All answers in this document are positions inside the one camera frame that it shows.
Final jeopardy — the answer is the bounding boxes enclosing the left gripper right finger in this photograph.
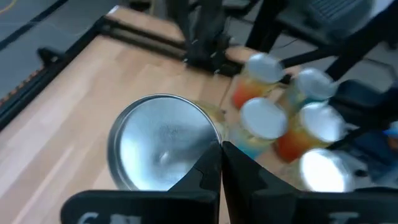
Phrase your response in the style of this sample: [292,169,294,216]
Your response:
[221,141,398,224]

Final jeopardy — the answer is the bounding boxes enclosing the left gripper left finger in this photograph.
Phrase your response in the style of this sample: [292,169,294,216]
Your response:
[60,141,224,224]

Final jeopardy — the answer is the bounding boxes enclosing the peach label purple can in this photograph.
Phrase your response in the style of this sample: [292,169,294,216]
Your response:
[287,147,356,194]

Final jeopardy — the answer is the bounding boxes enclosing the tomato label can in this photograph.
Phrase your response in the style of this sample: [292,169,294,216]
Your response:
[274,101,347,164]

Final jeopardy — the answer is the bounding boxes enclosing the wooden shelf with black legs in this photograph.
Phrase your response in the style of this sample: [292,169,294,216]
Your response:
[220,71,312,192]

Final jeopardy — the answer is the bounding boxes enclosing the black mat hazard-striped edge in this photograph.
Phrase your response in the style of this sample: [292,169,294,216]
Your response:
[0,65,44,108]

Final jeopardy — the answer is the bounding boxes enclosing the black table frame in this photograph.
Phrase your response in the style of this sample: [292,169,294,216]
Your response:
[0,15,244,132]

